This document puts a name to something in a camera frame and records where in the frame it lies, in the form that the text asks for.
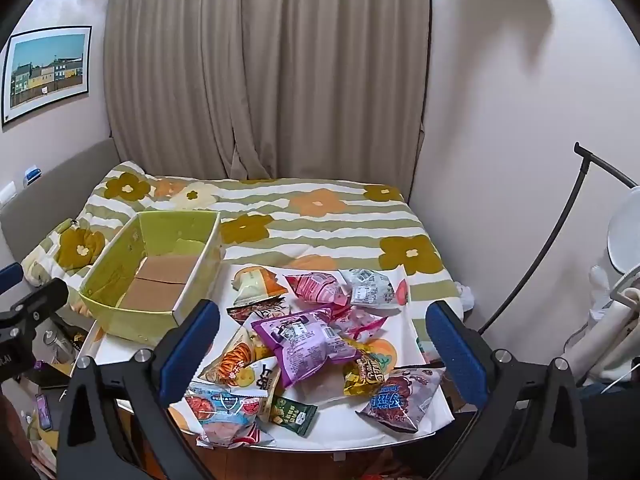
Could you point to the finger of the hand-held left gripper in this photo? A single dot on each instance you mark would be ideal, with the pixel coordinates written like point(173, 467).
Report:
point(42, 300)
point(10, 276)

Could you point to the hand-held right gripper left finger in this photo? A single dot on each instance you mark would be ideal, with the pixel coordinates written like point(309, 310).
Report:
point(192, 350)

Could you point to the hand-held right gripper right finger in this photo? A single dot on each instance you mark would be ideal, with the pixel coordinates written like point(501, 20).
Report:
point(456, 355)

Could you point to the yellow printed box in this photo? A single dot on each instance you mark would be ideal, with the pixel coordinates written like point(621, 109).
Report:
point(125, 260)

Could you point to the dark green cracker packet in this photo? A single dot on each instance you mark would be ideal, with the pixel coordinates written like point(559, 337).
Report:
point(292, 412)

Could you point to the orange chips packet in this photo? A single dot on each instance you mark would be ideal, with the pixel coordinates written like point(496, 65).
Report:
point(232, 360)

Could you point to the glass jar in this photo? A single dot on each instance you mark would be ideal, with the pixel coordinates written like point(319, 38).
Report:
point(57, 347)

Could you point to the white crumpled cloth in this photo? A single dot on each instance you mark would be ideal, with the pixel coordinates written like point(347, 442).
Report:
point(466, 297)

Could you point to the floral pillow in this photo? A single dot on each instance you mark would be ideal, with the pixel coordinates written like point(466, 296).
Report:
point(75, 247)

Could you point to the purple small packet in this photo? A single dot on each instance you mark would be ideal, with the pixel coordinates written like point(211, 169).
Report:
point(44, 410)

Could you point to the blue red snack packet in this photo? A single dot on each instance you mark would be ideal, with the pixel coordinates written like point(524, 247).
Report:
point(225, 410)

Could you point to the brown blue snack packet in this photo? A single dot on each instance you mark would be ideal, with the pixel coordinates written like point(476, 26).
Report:
point(400, 400)

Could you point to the white black-print snack packet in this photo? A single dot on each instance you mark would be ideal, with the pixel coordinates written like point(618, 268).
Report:
point(265, 377)

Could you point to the dark noodle-print snack packet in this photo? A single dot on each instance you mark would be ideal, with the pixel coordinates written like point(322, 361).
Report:
point(260, 310)

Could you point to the cream orange snack packet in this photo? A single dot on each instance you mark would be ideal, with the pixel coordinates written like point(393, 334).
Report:
point(252, 280)

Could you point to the yellow gold snack packet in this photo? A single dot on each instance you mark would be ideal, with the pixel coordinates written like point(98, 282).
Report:
point(365, 372)

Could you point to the pink white snack packet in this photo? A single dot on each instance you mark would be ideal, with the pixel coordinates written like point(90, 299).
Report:
point(357, 320)

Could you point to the blue white small box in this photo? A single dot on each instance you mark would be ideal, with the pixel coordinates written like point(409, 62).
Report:
point(33, 174)

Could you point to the grey padded headboard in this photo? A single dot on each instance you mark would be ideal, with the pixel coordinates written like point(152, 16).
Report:
point(55, 180)

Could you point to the purple snack packet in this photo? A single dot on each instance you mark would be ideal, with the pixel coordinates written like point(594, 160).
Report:
point(300, 345)

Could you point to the grey white snack packet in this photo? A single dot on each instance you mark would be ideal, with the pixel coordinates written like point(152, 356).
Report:
point(367, 287)

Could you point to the white orange-print tablecloth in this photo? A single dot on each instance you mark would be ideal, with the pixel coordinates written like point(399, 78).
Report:
point(330, 405)

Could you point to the pink striped snack packet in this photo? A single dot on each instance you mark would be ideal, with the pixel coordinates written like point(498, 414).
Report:
point(315, 287)

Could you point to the floral striped blanket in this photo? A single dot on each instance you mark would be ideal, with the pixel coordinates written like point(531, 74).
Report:
point(310, 230)

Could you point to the person's dark clothing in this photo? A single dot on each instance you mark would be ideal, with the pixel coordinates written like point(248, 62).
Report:
point(612, 435)

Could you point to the black floor lamp stand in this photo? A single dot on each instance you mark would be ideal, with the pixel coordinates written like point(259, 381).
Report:
point(575, 195)

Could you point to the white round fan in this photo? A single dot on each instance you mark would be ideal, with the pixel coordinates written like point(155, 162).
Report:
point(625, 230)

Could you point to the beige curtain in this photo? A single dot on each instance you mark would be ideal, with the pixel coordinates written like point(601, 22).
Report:
point(260, 70)

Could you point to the framed wall poster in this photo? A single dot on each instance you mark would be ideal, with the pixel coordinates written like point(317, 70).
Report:
point(47, 75)

